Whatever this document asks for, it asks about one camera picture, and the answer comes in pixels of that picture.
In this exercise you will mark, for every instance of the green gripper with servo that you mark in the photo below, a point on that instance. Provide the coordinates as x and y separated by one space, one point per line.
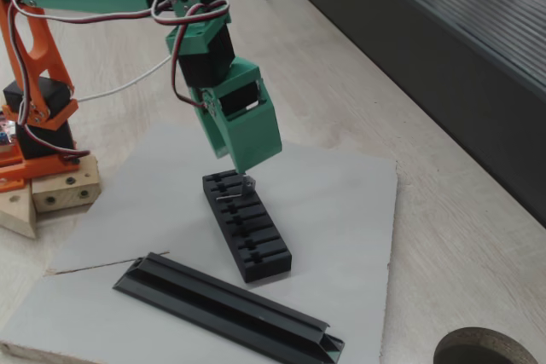
255 129

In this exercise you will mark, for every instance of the small metal bracket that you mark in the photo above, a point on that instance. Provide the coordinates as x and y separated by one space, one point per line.
248 185

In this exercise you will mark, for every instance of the black ribbed rectangular block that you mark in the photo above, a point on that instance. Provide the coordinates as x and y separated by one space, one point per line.
273 272

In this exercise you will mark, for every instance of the wooden base plank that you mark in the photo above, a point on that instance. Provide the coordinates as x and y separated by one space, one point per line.
17 215

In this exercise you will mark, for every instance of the grey wooden board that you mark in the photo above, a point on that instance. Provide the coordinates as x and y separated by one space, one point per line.
149 193

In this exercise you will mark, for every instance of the wooden block with screws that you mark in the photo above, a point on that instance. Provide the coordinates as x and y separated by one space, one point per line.
64 185

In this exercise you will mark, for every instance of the red controller board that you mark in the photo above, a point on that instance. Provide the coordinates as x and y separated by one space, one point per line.
6 127

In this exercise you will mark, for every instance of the long black profile rail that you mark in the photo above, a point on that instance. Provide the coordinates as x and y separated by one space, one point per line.
222 308

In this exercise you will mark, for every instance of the orange controller mount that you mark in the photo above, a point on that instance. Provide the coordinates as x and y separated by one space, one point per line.
10 183

